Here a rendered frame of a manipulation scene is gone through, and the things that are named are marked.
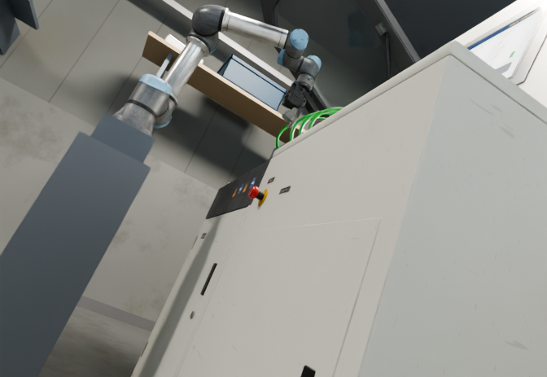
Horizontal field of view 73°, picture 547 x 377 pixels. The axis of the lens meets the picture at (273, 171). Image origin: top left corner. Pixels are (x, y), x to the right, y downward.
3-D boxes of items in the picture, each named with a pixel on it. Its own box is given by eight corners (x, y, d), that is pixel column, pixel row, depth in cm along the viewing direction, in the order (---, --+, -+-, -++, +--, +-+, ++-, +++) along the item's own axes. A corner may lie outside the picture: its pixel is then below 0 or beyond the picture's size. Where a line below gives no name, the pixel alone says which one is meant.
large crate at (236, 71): (258, 124, 348) (267, 105, 355) (278, 111, 311) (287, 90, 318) (205, 92, 330) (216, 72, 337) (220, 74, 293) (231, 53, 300)
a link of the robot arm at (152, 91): (123, 94, 129) (142, 64, 134) (130, 111, 142) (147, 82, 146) (155, 109, 130) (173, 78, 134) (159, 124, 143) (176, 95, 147)
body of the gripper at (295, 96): (280, 106, 164) (290, 84, 168) (296, 116, 166) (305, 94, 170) (286, 100, 157) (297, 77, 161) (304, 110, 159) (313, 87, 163)
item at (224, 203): (206, 218, 171) (220, 187, 176) (215, 222, 172) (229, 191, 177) (247, 205, 115) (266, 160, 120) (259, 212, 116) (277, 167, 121)
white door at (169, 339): (131, 372, 151) (204, 218, 172) (137, 374, 151) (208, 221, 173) (136, 456, 92) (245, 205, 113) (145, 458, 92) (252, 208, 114)
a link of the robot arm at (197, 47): (129, 107, 141) (199, 6, 158) (136, 123, 155) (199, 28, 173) (158, 122, 142) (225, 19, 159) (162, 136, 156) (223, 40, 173)
